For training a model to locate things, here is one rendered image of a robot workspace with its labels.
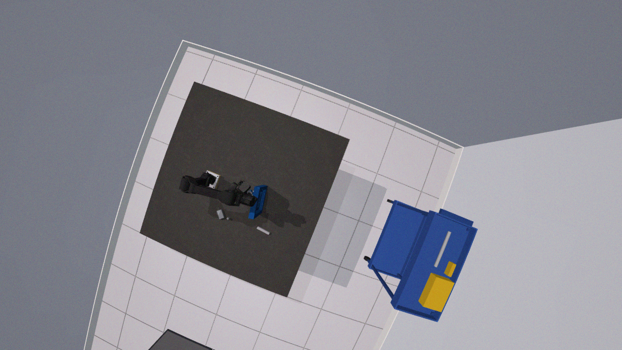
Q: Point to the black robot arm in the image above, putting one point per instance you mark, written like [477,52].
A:
[229,197]

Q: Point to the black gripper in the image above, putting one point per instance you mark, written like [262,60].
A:
[234,186]

